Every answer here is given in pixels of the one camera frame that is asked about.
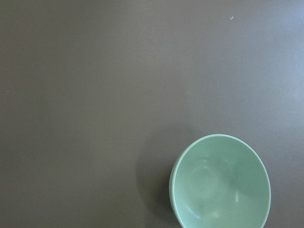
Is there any mint green bowl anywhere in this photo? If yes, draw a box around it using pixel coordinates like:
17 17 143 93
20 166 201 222
169 134 271 228

